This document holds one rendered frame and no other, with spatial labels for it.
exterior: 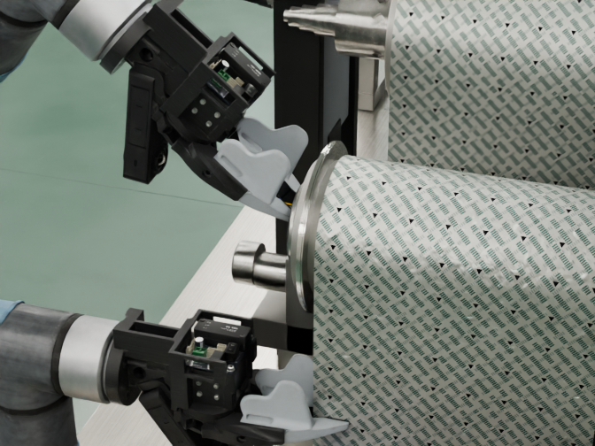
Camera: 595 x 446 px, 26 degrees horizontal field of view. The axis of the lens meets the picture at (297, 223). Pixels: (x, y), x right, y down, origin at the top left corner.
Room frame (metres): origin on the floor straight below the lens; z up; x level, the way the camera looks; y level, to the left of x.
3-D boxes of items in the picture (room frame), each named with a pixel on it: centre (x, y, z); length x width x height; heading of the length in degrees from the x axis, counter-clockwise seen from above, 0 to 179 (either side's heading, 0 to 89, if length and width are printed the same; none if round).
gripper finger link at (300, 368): (0.90, -0.01, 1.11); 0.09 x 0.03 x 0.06; 73
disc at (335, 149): (0.94, -0.02, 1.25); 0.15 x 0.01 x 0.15; 162
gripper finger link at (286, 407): (0.87, 0.00, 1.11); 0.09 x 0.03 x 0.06; 71
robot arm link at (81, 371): (0.95, 0.18, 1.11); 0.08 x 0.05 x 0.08; 162
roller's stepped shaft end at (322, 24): (1.21, -0.02, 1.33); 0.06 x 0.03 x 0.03; 72
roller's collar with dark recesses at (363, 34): (1.19, -0.07, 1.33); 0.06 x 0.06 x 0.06; 72
